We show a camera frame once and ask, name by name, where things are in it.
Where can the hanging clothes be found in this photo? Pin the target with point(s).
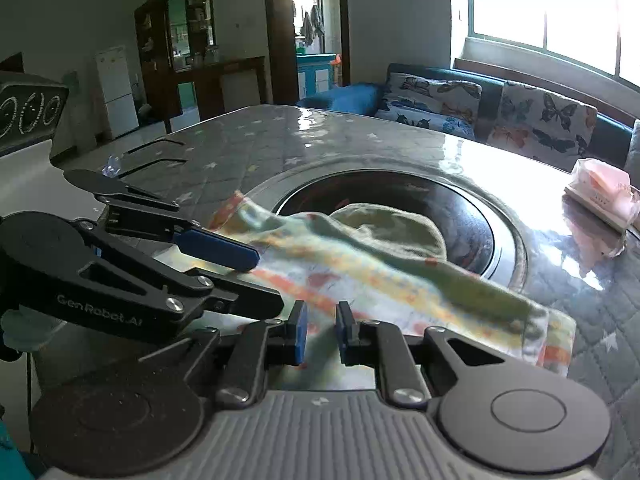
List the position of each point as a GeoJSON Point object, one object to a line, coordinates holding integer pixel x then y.
{"type": "Point", "coordinates": [312, 22]}

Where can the blue sofa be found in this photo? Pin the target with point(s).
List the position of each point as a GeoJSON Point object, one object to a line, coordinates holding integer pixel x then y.
{"type": "Point", "coordinates": [350, 97]}

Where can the dark wooden sideboard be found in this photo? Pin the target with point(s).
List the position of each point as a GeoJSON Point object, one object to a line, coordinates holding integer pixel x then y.
{"type": "Point", "coordinates": [235, 66]}

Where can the butterfly print cushion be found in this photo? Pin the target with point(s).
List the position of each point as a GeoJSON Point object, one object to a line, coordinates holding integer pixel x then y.
{"type": "Point", "coordinates": [545, 125]}
{"type": "Point", "coordinates": [430, 102]}

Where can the window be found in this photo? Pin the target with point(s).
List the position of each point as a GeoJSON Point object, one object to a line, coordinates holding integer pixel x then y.
{"type": "Point", "coordinates": [575, 5]}

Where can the dark wooden door frame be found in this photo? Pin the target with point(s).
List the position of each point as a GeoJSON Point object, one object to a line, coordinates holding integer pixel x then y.
{"type": "Point", "coordinates": [280, 35]}

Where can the colourful patterned garment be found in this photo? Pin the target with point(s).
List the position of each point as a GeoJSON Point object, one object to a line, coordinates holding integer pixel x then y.
{"type": "Point", "coordinates": [400, 280]}

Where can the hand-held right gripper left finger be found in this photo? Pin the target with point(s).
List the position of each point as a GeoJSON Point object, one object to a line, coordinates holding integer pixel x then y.
{"type": "Point", "coordinates": [300, 334]}

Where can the grey cushion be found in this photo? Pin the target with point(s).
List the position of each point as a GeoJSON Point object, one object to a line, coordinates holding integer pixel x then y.
{"type": "Point", "coordinates": [634, 145]}

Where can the pink tissue pack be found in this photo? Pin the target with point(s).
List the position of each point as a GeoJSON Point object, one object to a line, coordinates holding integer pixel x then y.
{"type": "Point", "coordinates": [602, 192]}

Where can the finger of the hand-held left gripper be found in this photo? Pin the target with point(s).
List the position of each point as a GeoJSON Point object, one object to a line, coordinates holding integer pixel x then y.
{"type": "Point", "coordinates": [220, 251]}
{"type": "Point", "coordinates": [150, 285]}

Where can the small clear plastic piece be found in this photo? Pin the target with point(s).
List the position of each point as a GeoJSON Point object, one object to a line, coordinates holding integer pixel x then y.
{"type": "Point", "coordinates": [112, 165]}

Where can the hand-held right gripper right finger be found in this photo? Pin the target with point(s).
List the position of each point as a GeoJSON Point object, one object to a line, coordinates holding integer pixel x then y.
{"type": "Point", "coordinates": [345, 334]}

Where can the dark wooden display cabinet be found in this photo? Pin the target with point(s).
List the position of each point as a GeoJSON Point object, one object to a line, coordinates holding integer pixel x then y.
{"type": "Point", "coordinates": [155, 60]}

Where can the blue and white cabinet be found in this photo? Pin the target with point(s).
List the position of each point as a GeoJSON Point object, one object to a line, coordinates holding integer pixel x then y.
{"type": "Point", "coordinates": [315, 75]}

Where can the white refrigerator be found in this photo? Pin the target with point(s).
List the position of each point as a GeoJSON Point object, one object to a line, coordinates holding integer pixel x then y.
{"type": "Point", "coordinates": [117, 92]}

